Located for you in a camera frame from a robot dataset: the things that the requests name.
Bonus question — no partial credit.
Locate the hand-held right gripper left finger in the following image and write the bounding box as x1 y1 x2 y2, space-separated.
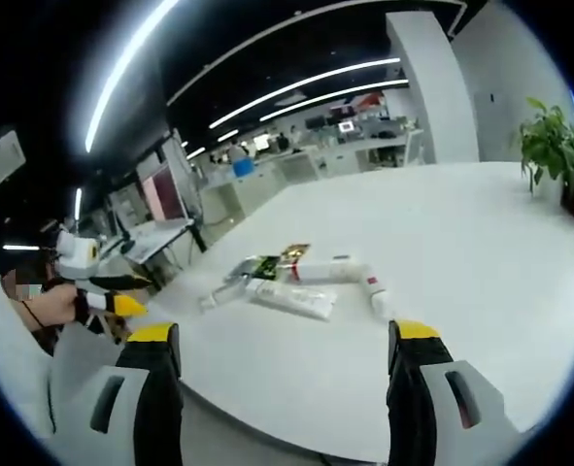
55 320 186 466

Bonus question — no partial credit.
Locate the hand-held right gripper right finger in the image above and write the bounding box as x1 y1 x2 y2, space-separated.
386 317 524 466

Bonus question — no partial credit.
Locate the clear skincare bottle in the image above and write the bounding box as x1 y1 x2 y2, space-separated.
197 282 250 313

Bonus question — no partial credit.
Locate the white red-label skincare tube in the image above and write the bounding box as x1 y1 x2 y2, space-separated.
360 272 390 319

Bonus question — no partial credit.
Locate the silver skincare box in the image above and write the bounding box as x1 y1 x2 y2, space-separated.
223 258 264 285

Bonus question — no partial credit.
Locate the white red-banded skincare bottle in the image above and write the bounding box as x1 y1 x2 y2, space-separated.
286 260 373 285

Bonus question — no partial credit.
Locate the green black skincare packet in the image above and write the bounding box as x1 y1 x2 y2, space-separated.
251 253 284 282

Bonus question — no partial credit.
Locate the gold skincare packet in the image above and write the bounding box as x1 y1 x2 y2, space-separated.
278 242 313 262

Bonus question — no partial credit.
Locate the person's left hand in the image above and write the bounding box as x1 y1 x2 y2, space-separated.
22 283 91 336

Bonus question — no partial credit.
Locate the white office desk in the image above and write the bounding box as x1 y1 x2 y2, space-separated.
119 216 196 266

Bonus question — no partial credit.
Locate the pink display board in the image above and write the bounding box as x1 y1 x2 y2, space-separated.
139 160 191 223

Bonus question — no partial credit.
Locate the person's white clothing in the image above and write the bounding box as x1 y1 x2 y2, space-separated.
0 213 122 441

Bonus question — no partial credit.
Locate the ceiling air conditioner unit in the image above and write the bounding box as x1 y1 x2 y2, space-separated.
0 127 28 196

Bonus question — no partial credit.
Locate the long ceiling light strip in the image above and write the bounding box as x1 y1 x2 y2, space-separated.
208 57 402 130
84 0 182 152
258 78 410 123

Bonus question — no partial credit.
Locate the white counter row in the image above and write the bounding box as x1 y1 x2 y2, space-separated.
203 129 426 224

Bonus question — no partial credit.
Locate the green potted plant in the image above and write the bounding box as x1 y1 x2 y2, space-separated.
515 95 574 196

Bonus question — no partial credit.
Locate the black cable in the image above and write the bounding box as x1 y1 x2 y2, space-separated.
45 372 58 434

